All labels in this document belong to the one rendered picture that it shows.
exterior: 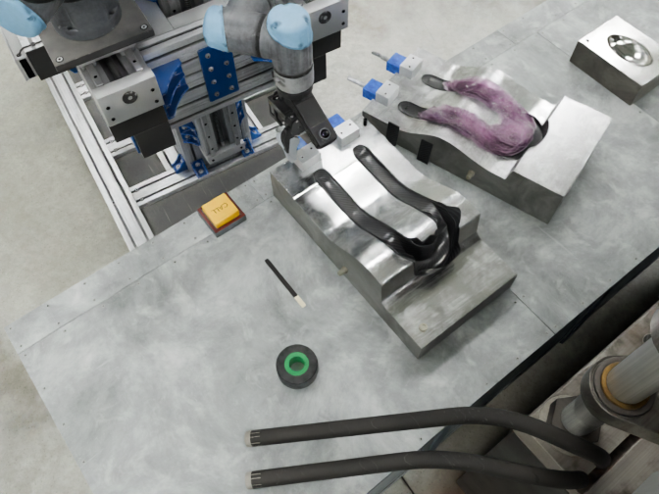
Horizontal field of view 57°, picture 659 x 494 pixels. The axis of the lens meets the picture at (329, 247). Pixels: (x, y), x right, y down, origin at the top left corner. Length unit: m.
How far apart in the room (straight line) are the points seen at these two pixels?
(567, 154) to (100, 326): 1.05
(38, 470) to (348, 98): 1.80
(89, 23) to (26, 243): 1.25
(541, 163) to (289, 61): 0.59
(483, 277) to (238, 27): 0.67
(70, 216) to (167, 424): 1.44
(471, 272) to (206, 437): 0.61
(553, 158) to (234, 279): 0.73
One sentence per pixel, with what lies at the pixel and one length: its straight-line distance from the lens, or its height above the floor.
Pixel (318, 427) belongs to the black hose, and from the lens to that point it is 1.13.
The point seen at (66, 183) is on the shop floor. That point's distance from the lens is 2.63.
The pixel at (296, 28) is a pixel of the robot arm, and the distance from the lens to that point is 1.08.
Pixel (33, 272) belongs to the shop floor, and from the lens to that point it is 2.46.
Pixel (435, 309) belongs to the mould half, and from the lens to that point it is 1.22.
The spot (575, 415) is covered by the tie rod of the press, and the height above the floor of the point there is 0.89.
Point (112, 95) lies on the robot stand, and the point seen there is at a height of 0.99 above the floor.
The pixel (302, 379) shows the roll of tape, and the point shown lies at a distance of 1.18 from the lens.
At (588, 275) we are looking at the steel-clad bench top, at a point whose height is 0.80.
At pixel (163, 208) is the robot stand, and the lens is 2.18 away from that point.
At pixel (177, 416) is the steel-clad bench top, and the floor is 0.80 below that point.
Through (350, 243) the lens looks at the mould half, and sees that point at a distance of 1.22.
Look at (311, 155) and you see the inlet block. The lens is 1.33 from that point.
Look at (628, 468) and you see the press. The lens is 1.31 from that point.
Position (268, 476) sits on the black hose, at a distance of 1.15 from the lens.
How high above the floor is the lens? 1.96
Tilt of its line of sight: 61 degrees down
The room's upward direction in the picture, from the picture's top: 1 degrees counter-clockwise
